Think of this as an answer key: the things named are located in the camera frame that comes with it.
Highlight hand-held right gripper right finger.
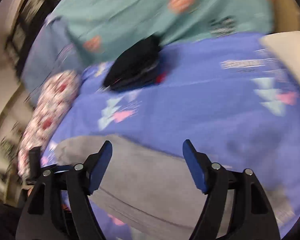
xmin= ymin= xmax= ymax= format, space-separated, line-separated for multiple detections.
xmin=183 ymin=139 xmax=280 ymax=240

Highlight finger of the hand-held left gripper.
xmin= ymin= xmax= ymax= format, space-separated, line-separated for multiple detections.
xmin=28 ymin=147 xmax=42 ymax=181

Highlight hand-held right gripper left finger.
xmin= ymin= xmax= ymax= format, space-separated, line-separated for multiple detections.
xmin=15 ymin=140 xmax=113 ymax=240

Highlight grey pants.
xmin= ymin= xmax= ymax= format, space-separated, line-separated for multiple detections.
xmin=54 ymin=134 xmax=293 ymax=230

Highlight red floral pillow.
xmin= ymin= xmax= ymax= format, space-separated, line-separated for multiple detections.
xmin=17 ymin=70 xmax=82 ymax=178

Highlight purple printed bed sheet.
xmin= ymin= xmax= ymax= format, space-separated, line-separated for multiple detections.
xmin=40 ymin=31 xmax=300 ymax=240

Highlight dark cloth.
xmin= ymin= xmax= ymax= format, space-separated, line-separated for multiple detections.
xmin=0 ymin=197 xmax=24 ymax=240

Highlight blue folded garment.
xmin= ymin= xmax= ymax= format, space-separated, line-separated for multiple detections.
xmin=137 ymin=64 xmax=168 ymax=85

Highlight black folded garment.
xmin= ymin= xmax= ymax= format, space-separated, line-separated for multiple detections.
xmin=104 ymin=35 xmax=163 ymax=91

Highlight blue checked cloth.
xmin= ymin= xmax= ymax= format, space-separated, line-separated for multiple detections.
xmin=21 ymin=15 xmax=95 ymax=94

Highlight white quilted pillow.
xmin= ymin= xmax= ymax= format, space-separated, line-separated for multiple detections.
xmin=260 ymin=31 xmax=300 ymax=105

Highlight teal heart-print sheet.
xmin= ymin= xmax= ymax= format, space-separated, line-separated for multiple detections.
xmin=51 ymin=0 xmax=275 ymax=63

